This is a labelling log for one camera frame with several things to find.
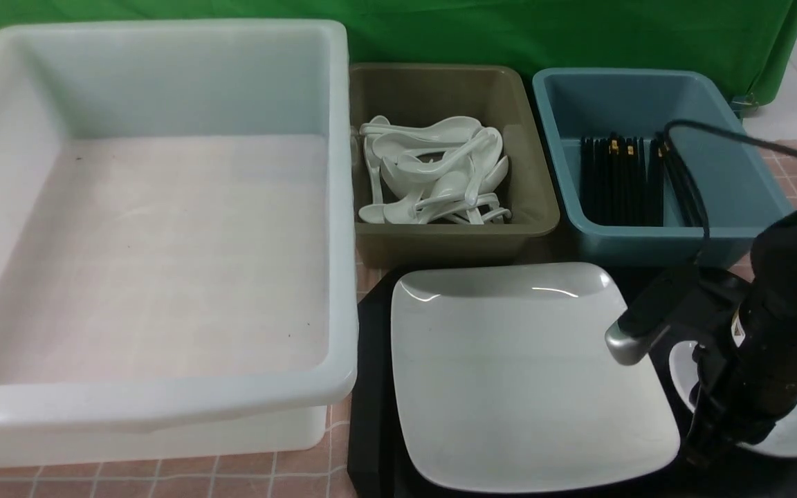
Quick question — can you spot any green backdrop cloth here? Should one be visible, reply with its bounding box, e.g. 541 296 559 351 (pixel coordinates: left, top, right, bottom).
0 1 797 104

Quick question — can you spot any large white plastic bin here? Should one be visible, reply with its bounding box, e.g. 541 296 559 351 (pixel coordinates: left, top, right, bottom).
0 19 358 468

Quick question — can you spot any white spoon left of pile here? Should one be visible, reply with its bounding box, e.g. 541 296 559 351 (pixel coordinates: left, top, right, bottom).
358 133 385 224

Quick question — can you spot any small white sauce dish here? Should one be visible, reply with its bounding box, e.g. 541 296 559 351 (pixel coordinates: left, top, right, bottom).
668 340 797 458

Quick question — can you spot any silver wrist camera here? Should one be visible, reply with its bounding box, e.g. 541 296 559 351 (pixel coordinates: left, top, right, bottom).
605 264 700 366

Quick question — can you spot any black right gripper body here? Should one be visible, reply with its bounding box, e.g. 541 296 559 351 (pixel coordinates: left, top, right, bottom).
693 212 797 447

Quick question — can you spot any large white square plate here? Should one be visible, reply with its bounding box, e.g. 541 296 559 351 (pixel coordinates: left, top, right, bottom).
390 262 681 494

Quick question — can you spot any pink checkered tablecloth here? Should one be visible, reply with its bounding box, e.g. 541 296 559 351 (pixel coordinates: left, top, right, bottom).
0 140 797 498

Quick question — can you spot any blue plastic chopstick bin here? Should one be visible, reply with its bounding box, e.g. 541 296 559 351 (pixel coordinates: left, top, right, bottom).
532 68 793 268

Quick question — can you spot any white spoon of pile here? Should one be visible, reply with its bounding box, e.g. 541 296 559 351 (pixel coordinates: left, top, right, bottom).
358 133 385 224
360 116 483 144
464 127 505 207

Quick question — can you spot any white spoon right of pile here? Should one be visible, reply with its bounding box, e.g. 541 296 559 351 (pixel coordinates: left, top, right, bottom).
464 127 505 207

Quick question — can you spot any black chopsticks bundle in bin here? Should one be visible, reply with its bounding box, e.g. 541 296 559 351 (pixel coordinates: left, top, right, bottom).
578 133 705 227

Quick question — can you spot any olive plastic spoon bin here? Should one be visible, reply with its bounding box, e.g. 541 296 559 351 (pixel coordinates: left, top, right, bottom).
350 64 560 269

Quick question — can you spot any white spoon top of pile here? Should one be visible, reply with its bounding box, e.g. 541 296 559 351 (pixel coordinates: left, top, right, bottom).
360 116 483 144

